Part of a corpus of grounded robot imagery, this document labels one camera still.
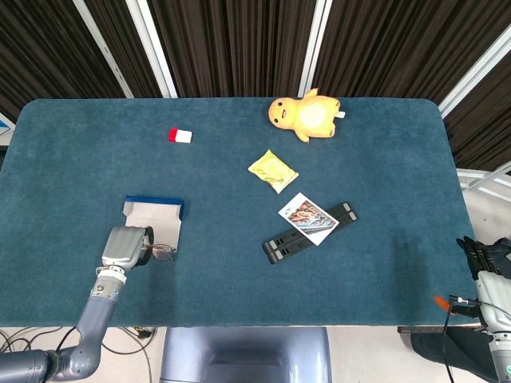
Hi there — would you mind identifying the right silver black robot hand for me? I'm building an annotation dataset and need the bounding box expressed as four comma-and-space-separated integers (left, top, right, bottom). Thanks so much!
456, 235, 511, 331

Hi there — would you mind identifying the blue velvet table cover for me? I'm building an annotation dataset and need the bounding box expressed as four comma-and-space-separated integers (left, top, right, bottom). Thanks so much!
0, 97, 478, 329

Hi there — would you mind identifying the red and white small box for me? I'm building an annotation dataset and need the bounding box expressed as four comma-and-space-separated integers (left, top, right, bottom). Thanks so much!
166, 127, 193, 144

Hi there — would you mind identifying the black cable with orange tip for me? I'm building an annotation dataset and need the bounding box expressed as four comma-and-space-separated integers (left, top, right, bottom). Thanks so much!
434, 294, 482, 383

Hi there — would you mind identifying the white frame post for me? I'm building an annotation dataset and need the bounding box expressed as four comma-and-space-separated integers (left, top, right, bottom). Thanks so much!
125, 0, 179, 99
73, 0, 135, 99
437, 26, 511, 120
297, 0, 333, 99

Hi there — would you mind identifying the grey-blue robot torso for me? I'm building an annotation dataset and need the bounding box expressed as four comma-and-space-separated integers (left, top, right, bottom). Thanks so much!
159, 326, 333, 383

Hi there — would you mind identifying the white blue board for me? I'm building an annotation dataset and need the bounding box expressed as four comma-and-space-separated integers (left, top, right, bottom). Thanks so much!
0, 111, 17, 148

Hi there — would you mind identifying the dark fabric bundle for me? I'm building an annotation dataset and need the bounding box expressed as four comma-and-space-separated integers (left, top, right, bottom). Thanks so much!
410, 330, 498, 383

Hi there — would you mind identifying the yellow plush toy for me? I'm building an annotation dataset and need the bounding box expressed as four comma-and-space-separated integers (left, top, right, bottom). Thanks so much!
267, 87, 347, 144

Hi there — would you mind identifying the white printed picture card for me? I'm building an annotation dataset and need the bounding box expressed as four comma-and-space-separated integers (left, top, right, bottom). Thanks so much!
277, 191, 340, 247

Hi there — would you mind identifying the black folding laptop stand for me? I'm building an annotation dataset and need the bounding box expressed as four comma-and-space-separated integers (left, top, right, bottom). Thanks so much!
261, 202, 358, 266

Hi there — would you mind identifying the metal table frame rail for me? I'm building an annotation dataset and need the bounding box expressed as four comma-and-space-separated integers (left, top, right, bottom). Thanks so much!
398, 325, 480, 335

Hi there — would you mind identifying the yellow snack packet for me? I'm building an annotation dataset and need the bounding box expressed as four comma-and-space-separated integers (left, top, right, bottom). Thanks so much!
247, 148, 300, 195

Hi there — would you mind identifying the dark brown pleated curtain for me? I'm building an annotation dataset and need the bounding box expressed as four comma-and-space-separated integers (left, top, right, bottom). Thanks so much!
0, 0, 511, 172

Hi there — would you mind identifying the tangled floor cable bundle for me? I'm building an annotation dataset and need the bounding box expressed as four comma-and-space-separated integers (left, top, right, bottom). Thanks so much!
0, 326, 65, 357

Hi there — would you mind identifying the blue and grey pouch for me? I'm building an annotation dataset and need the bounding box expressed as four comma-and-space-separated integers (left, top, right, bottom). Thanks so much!
121, 195, 186, 253

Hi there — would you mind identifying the white metal rack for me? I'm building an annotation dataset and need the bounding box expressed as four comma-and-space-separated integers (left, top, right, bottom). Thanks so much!
457, 165, 511, 203

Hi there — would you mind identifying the thin grey floor cable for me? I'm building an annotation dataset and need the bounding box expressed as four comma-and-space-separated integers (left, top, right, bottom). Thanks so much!
104, 326, 157, 383

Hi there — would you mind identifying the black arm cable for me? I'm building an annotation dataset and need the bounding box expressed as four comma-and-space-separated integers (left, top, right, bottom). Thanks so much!
55, 326, 79, 354

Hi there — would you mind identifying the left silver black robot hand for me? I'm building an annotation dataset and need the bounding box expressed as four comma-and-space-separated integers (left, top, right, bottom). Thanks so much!
101, 225, 156, 272

